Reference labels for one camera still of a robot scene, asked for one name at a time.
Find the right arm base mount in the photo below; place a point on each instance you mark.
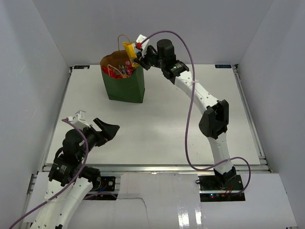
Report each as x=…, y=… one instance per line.
x=213, y=190

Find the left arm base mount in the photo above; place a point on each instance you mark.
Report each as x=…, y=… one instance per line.
x=107, y=184

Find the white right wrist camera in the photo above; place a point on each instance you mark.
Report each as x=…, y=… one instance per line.
x=142, y=42

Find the aluminium table frame rail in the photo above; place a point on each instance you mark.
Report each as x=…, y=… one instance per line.
x=153, y=136

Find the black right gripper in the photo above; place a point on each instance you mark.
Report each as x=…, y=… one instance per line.
x=142, y=61

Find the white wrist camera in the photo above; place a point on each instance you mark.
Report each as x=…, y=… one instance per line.
x=78, y=120
x=142, y=42

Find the large red snack bag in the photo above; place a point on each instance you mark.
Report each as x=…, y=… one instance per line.
x=113, y=72

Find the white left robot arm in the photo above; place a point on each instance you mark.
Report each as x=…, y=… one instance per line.
x=70, y=179

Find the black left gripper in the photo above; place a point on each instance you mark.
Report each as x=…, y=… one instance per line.
x=108, y=130

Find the yellow snack packet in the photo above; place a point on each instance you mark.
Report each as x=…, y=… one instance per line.
x=131, y=50

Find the pink snack packet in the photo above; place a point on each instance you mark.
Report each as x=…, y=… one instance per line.
x=129, y=67

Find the grey foil snack packet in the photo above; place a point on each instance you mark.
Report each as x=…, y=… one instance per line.
x=122, y=69

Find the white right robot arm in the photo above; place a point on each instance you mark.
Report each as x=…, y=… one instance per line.
x=215, y=113

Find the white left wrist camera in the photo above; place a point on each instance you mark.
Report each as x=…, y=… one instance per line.
x=78, y=120

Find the green paper bag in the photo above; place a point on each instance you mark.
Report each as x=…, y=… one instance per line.
x=130, y=89

